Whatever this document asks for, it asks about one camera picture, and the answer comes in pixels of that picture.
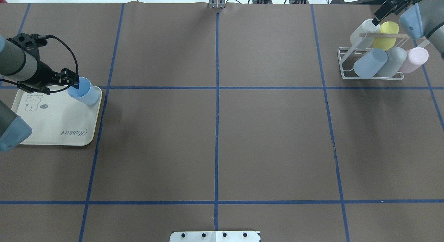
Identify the cream plastic tray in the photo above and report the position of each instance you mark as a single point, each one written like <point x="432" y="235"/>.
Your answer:
<point x="57" y="119"/>

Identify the grey plastic cup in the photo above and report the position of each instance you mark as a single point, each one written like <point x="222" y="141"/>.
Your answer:
<point x="395" y="59"/>

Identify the white wire cup rack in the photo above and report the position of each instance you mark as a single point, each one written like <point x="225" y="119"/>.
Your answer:
<point x="347" y="56"/>

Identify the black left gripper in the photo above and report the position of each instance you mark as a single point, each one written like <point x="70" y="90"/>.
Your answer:
<point x="44" y="74"/>

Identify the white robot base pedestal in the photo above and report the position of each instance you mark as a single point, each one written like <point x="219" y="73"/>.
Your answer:
<point x="215" y="236"/>

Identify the pale green plastic cup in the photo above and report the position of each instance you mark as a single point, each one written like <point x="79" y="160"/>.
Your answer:
<point x="360" y="35"/>

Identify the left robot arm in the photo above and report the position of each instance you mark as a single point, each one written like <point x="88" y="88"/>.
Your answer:
<point x="22" y="67"/>

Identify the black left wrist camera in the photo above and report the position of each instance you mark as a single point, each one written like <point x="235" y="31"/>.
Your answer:
<point x="29" y="43"/>

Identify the light blue plastic cup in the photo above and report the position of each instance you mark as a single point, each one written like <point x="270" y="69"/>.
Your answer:
<point x="368" y="65"/>

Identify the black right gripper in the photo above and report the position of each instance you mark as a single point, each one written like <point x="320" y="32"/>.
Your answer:
<point x="397" y="3"/>

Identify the pink plastic cup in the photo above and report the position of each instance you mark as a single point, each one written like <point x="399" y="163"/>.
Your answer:
<point x="415" y="58"/>

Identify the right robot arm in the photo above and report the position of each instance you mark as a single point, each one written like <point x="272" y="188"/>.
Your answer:
<point x="425" y="18"/>

